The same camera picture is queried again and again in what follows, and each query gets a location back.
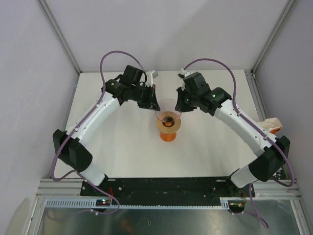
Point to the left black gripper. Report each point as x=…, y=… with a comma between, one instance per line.
x=151, y=99

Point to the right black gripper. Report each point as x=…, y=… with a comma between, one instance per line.
x=181, y=106

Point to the pink cone coffee filter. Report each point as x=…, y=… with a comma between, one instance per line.
x=168, y=110

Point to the orange glass flask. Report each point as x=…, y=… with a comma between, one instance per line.
x=168, y=135

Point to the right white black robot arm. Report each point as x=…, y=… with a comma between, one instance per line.
x=270, y=150

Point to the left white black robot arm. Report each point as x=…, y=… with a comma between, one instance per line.
x=71, y=145

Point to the white orange box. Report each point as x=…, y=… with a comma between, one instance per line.
x=272, y=125

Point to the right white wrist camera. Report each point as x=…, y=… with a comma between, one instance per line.
x=184, y=73

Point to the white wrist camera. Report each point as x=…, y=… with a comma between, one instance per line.
x=150, y=77
x=184, y=73

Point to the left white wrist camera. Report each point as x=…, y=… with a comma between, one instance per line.
x=150, y=77

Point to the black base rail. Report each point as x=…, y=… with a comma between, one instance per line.
x=189, y=191

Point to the right aluminium frame post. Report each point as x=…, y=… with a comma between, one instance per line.
x=278, y=26

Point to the aluminium frame post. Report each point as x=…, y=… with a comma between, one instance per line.
x=58, y=34
x=278, y=26

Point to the left aluminium frame post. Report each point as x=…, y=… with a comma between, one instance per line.
x=58, y=34

